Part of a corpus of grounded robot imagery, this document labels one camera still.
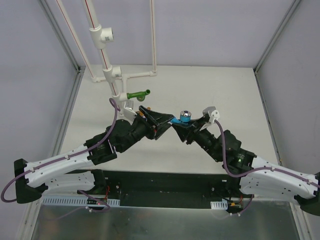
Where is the right white cable duct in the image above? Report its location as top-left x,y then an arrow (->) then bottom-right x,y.
210,200 -> 228,210

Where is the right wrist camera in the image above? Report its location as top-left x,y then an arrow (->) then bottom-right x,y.
200,106 -> 220,131

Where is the aluminium frame post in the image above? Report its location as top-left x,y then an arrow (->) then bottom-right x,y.
37,0 -> 81,73
253,0 -> 303,75

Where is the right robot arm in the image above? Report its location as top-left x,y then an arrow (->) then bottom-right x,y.
171,114 -> 320,216

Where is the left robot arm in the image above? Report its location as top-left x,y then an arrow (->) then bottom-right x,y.
14,106 -> 174,204

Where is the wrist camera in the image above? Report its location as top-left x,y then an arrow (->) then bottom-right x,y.
120,100 -> 137,122
200,106 -> 220,131

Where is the blue water faucet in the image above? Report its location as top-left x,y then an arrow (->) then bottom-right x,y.
170,110 -> 192,125

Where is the right aluminium frame post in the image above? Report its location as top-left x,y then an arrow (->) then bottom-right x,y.
253,0 -> 303,75

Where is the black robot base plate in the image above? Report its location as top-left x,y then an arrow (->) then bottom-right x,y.
87,170 -> 249,209

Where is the white cable duct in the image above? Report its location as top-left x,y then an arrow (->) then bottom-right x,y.
210,200 -> 228,210
42,196 -> 105,207

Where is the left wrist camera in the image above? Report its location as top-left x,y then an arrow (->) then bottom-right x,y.
120,100 -> 137,122

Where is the left white cable duct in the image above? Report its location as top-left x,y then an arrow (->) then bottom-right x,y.
42,196 -> 105,207

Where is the green water faucet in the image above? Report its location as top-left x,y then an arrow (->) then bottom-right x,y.
126,89 -> 151,102

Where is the left aluminium frame post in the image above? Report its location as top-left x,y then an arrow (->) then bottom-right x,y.
37,0 -> 81,73

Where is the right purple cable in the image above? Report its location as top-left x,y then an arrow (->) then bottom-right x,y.
214,119 -> 320,188

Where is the white PVC pipe stand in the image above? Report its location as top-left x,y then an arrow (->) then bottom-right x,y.
56,0 -> 158,118

